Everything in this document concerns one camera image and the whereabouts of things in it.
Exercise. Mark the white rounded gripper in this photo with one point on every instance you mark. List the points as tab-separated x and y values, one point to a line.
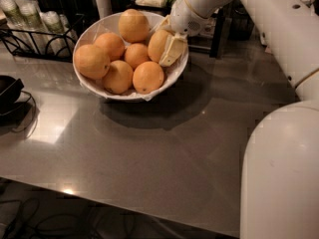
183	19

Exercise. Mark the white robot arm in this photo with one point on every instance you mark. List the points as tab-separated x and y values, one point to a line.
280	170

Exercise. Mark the small centre orange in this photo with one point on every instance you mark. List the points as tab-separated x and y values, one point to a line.
136	54

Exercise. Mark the white bowl with paper liner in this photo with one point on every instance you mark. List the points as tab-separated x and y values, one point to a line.
110	24

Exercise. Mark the black condiment shelf rack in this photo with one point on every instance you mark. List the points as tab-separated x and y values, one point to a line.
212	37

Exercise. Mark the black mesh basket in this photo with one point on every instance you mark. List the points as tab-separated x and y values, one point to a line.
241	24

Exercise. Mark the white cylindrical container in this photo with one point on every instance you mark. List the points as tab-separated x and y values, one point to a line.
102	1

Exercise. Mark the stacked paper cups right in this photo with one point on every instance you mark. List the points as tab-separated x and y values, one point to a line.
54	25

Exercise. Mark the stacked paper cups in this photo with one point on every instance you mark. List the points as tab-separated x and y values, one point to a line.
12	13
31	16
54	25

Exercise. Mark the white appliance with bowls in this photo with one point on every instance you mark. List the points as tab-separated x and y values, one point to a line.
286	22

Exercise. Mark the stacked paper cups middle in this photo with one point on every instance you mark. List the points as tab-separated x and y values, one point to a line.
31	16

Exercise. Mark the stacked paper cups left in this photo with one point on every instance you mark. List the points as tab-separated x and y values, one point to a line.
12	13

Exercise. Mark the black device at left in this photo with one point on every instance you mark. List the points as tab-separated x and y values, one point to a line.
10	90

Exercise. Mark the black wire cup rack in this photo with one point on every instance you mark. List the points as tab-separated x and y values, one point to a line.
42	45

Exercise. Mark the black wire loop stand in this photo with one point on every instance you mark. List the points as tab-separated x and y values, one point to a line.
21	115

